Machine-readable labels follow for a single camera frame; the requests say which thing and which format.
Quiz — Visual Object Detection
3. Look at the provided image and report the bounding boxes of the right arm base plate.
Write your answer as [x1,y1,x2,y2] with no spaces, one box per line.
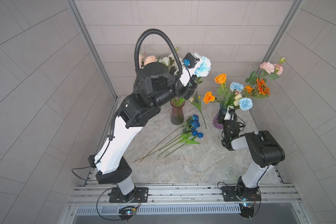
[220,186,261,203]

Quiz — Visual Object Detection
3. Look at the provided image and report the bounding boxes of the left vase bouquet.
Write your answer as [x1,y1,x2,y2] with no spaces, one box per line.
[138,46,185,107]

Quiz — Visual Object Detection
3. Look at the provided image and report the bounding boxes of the pink glass vase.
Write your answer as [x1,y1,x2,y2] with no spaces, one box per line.
[170,98,185,125]

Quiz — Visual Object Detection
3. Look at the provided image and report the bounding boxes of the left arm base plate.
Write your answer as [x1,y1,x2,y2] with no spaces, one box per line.
[109,187,149,203]

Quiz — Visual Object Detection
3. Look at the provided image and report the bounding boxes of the light blue carnation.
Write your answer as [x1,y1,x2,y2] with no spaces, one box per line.
[194,56,211,84]

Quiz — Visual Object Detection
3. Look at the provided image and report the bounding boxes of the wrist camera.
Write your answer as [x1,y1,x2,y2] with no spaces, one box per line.
[180,53,203,86]
[224,107,235,120]

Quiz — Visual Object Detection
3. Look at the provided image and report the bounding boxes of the left circuit board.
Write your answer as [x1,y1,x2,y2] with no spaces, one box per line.
[118,206,137,221]

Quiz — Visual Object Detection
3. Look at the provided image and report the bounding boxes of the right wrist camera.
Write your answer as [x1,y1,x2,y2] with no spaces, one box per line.
[224,107,235,120]

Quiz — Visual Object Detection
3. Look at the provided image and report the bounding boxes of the right vase bouquet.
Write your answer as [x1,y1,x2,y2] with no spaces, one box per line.
[189,57,286,111]

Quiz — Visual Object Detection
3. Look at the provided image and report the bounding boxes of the vase bouquet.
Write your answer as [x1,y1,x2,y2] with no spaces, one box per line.
[189,57,286,111]
[138,46,185,107]

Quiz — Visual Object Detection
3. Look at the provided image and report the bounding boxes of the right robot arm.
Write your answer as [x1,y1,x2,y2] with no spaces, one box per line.
[217,108,285,201]

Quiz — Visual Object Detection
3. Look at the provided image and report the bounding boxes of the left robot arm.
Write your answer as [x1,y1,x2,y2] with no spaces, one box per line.
[88,29,204,202]

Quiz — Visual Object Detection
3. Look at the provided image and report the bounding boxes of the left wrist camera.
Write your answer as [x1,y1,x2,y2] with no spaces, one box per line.
[180,53,203,86]

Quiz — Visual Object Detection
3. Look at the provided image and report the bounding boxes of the blue purple glass vase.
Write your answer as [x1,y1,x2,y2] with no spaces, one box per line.
[213,108,226,130]

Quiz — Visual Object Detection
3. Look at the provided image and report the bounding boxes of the blue rose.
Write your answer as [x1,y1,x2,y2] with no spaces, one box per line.
[145,114,203,158]
[134,115,200,162]

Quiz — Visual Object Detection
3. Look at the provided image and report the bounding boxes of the right circuit board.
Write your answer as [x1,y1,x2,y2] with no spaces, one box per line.
[239,203,255,218]

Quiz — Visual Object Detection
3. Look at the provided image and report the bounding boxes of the circuit board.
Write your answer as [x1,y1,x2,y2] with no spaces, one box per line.
[239,203,255,218]
[118,206,137,221]

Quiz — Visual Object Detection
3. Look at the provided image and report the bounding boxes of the aluminium rail frame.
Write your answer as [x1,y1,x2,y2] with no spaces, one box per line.
[68,183,305,216]

